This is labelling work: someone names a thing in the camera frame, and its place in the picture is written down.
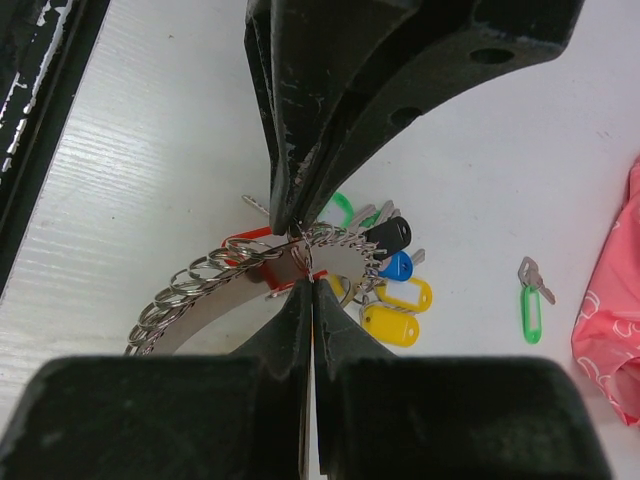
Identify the key with red tag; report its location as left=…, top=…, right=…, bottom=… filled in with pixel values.
left=221, top=226, right=305, bottom=294

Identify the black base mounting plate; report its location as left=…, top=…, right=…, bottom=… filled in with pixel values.
left=1, top=0, right=109, bottom=283

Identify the crumpled pink plastic bag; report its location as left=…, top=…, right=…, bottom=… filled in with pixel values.
left=571, top=162, right=639, bottom=427

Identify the key with green tag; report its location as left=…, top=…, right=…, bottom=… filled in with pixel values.
left=517, top=256, right=556, bottom=345

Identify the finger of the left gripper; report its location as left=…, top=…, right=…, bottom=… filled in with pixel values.
left=297, top=1, right=583, bottom=225
left=244, top=1, right=420, bottom=234

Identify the key organiser ring with keys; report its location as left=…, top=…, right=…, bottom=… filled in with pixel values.
left=122, top=192, right=434, bottom=357

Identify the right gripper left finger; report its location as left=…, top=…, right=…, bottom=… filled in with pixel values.
left=1, top=281, right=313, bottom=479

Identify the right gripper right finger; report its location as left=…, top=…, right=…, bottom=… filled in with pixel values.
left=313, top=281, right=612, bottom=479

